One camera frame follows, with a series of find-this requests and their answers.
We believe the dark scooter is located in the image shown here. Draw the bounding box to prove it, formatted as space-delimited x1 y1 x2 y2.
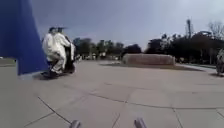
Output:
40 35 78 80

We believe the tower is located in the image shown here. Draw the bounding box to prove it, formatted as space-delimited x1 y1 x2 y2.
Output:
185 18 193 38

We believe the blue structure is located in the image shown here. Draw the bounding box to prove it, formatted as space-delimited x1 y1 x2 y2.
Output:
0 0 50 76

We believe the person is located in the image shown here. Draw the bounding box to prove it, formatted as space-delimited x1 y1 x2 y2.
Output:
50 26 73 75
41 26 62 78
215 48 224 77

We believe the low stone block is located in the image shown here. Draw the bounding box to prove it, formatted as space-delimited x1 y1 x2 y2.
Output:
121 53 176 66

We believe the robot's own part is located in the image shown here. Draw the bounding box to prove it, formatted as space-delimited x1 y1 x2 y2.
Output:
68 119 82 128
134 117 148 128

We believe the row of trees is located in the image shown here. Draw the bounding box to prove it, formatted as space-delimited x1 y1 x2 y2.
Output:
71 21 224 65

